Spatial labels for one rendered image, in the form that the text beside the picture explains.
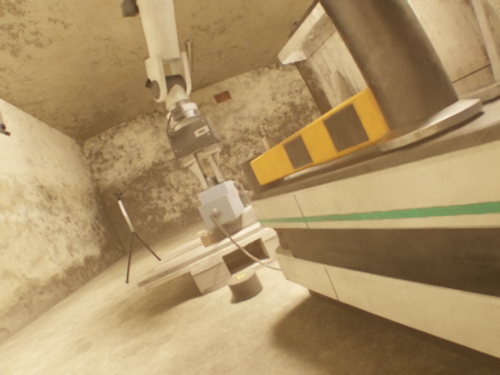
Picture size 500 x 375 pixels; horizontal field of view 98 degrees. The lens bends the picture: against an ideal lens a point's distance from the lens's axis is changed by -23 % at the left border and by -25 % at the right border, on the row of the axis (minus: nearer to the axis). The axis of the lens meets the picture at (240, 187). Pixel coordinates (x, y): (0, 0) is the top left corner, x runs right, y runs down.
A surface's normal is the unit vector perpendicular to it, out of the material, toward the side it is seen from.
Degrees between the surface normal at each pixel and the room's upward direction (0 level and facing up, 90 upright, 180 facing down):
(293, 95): 90
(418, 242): 90
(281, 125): 90
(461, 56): 90
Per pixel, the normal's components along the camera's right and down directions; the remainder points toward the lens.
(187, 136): -0.13, 0.07
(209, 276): 0.15, -0.07
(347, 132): -0.86, 0.40
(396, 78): -0.68, 0.32
